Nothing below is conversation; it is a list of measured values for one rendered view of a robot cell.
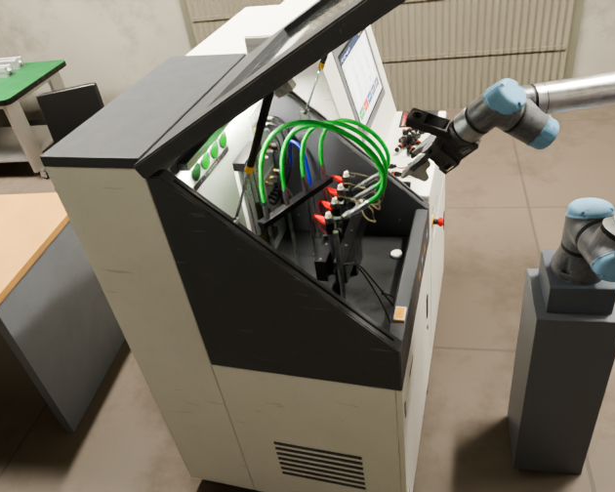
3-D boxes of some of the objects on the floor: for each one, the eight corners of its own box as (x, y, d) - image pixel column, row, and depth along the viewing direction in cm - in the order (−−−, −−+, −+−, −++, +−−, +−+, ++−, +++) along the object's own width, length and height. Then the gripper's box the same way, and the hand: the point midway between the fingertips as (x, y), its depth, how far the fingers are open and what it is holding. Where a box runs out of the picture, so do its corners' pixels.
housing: (259, 500, 216) (138, 157, 127) (193, 486, 224) (37, 156, 135) (340, 270, 320) (306, -6, 231) (294, 266, 329) (243, -1, 240)
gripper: (472, 161, 125) (417, 200, 143) (488, 124, 132) (432, 165, 150) (444, 138, 123) (390, 180, 141) (461, 102, 130) (408, 145, 148)
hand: (407, 163), depth 144 cm, fingers open, 7 cm apart
